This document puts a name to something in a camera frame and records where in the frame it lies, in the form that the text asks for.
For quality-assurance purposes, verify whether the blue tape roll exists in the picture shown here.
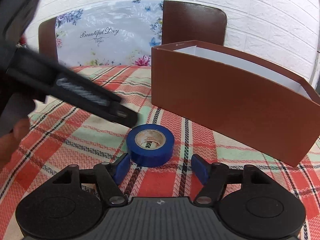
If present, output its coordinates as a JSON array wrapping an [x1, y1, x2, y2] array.
[[126, 124, 175, 167]]

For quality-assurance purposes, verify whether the person's left hand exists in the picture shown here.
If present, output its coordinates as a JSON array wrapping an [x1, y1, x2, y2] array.
[[0, 118, 30, 170]]

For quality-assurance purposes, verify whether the plaid bed sheet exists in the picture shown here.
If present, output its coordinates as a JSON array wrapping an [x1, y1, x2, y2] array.
[[1, 66, 319, 239]]

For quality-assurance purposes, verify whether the brown cardboard box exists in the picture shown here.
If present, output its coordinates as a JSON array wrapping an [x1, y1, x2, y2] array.
[[151, 41, 319, 166]]

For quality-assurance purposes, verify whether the floral plastic bag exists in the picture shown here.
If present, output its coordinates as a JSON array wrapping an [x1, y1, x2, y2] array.
[[55, 0, 164, 67]]

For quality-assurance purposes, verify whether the brown wooden headboard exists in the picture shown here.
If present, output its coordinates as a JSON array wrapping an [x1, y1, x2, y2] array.
[[39, 0, 227, 60]]

